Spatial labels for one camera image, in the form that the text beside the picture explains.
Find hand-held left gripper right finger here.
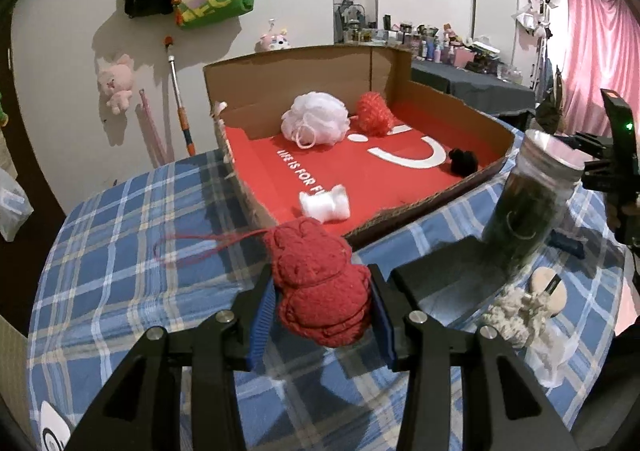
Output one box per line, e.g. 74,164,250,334
367,263,571,451

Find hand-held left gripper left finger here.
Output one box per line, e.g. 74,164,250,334
65,263,278,451

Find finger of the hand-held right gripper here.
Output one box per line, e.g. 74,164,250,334
575,131,608,154
582,158,611,192

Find red knitted ball with cord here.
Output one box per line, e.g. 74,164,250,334
155,220,372,348

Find glass jar with metal lid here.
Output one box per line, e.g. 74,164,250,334
481,128,596,278

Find patterned tin box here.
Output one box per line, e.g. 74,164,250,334
389,236,508,319

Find beige powder puff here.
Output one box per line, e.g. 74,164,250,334
530,267,568,317

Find beige knitted scrunchie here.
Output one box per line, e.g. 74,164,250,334
481,288,553,349

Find black scrunchie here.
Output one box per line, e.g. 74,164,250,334
446,148,478,175

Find white cotton pad roll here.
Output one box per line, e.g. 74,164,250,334
299,184,351,222

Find cardboard box with red inside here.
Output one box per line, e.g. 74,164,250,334
202,45,521,252

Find white tissue wipe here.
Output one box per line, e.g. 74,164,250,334
525,321,576,387

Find white mesh bath pouf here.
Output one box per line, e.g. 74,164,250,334
280,92,349,151

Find orange knitted pouf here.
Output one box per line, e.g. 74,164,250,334
355,92,395,137

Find pink curtain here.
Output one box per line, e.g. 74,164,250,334
560,0,636,137

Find blue plaid blanket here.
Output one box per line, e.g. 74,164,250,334
27,148,631,451

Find white hanging bags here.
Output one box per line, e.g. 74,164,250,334
512,0,556,39

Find dark covered desk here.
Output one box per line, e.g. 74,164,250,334
410,58,536,117

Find white wardrobe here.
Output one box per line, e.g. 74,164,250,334
472,0,521,82

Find cluttered dark side table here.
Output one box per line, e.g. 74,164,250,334
345,14,536,84

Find white device with round logo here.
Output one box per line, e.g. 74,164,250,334
29,400,76,451

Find metal stick with orange grip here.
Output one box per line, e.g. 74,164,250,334
164,35,197,157

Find clear plastic bag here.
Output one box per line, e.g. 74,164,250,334
0,166,33,243

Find pink round plush toy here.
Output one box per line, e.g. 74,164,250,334
256,28,292,53

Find brown door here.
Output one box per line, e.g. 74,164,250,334
0,0,68,232

